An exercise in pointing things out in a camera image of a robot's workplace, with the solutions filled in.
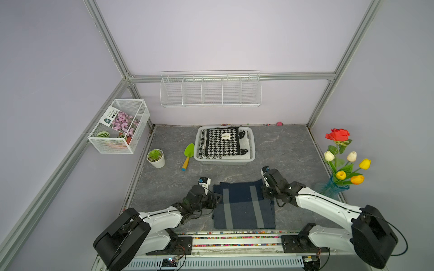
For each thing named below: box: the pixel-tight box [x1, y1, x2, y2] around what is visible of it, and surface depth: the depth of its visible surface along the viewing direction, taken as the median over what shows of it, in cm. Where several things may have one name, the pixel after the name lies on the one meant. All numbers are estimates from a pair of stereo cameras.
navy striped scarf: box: [213, 178, 276, 230], surface depth 83 cm
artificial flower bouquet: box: [323, 128, 372, 186], surface depth 69 cm
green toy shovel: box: [180, 142, 195, 172], surface depth 107 cm
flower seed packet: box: [98, 106, 140, 138], surface depth 76 cm
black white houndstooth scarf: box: [205, 126, 241, 157], surface depth 97 cm
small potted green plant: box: [146, 148, 166, 169], surface depth 96 cm
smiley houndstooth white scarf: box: [198, 129, 251, 160], surface depth 94 cm
